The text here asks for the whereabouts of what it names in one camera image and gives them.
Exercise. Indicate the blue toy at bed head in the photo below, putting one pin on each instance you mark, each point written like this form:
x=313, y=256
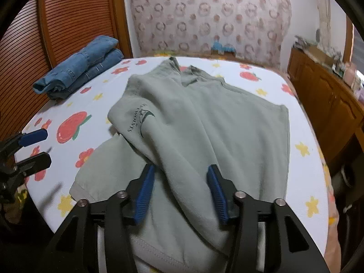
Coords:
x=223, y=47

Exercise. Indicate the wooden louvred wardrobe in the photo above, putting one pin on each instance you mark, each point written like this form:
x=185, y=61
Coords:
x=57, y=25

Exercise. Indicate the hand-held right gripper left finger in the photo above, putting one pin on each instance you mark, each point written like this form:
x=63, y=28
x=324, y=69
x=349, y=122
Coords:
x=145, y=193

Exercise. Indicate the white floral bed sheet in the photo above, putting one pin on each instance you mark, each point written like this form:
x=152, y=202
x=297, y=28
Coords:
x=301, y=125

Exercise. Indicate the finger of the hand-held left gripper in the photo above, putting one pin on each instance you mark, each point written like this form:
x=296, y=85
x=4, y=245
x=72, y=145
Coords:
x=37, y=162
x=34, y=137

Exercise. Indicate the pink box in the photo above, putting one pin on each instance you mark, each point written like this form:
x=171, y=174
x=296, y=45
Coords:
x=351, y=75

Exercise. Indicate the light blue folded jeans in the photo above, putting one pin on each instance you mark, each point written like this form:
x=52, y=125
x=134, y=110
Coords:
x=75, y=64

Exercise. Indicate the grey-green pants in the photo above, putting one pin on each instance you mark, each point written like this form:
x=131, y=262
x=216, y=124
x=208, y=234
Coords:
x=213, y=119

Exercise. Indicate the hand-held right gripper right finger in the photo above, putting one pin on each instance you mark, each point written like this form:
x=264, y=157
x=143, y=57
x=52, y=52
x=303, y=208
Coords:
x=216, y=196

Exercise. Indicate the wooden sideboard cabinet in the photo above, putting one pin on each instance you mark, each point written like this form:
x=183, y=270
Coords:
x=327, y=102

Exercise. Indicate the dark blue folded jeans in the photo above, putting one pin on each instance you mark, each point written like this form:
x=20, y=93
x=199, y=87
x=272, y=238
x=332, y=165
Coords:
x=98, y=66

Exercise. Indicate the black round appliance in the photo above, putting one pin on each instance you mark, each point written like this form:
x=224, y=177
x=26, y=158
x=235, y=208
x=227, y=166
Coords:
x=344, y=176

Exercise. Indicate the cardboard box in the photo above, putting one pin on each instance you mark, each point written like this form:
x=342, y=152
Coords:
x=318, y=52

